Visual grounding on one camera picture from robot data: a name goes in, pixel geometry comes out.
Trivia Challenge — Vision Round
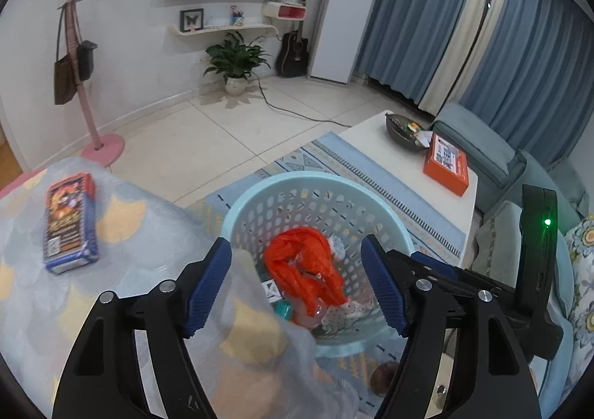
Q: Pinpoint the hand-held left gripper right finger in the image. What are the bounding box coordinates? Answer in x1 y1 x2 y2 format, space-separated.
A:
361 235 543 419

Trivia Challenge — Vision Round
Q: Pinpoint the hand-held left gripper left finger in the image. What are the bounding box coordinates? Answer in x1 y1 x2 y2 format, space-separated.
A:
52 237 233 419

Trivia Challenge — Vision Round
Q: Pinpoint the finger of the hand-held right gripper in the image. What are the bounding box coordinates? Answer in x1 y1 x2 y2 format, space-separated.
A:
411 252 516 308

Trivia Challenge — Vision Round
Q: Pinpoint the orange plastic bag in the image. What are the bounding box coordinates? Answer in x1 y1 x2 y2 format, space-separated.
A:
264 228 348 313

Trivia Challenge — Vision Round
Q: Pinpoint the light blue plastic basket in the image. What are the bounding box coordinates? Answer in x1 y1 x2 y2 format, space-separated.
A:
221 171 415 359

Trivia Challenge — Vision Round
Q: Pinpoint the floral cushion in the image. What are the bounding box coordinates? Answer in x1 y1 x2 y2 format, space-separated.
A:
564 215 594 346

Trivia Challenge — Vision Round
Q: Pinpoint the brown round object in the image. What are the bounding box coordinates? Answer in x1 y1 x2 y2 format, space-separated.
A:
371 361 400 396

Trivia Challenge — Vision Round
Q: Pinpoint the orange tissue box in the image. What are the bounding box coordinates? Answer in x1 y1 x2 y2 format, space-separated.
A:
423 132 469 194

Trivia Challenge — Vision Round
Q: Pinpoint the teal sofa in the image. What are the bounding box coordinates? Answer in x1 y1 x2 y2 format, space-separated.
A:
431 102 594 419

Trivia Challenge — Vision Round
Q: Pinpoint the dark bowl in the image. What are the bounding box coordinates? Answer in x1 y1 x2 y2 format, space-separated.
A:
385 113 430 151

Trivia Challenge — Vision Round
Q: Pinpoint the white coffee table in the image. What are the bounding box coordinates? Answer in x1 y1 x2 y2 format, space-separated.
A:
339 110 479 257

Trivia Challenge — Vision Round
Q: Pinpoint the red blue printed box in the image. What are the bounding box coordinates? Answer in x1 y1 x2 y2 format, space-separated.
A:
43 172 100 274

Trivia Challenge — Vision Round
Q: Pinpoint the blue curtain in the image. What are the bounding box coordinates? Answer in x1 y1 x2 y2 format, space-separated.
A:
459 0 594 164
355 0 481 107

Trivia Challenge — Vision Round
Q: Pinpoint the green potted plant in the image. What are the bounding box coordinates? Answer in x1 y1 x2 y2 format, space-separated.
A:
204 32 272 96

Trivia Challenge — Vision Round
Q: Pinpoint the pink coat rack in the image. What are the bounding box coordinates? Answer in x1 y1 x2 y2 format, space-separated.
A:
60 0 126 164

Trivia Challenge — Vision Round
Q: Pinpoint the black acoustic guitar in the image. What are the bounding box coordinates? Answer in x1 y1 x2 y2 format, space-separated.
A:
277 24 310 78

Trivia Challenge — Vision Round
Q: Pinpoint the brown hanging bag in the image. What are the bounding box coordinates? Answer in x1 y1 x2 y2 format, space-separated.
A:
54 6 77 105

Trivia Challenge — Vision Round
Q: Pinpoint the black hanging bag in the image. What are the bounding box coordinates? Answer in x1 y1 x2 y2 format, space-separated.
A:
76 41 98 81

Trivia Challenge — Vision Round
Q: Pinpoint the white floating shelf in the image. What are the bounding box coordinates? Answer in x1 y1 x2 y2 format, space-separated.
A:
169 22 279 37

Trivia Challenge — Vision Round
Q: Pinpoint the white refrigerator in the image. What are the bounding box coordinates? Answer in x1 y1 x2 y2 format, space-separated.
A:
310 0 388 86

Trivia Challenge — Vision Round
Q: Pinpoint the black floor cable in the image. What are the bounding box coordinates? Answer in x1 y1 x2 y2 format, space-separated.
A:
253 76 353 127

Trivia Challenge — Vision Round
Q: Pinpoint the butterfly picture frame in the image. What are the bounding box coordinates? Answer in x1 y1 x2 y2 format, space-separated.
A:
180 7 205 31

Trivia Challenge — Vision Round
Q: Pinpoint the white pink wall shelf box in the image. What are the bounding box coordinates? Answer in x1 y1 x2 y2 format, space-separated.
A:
263 0 308 22

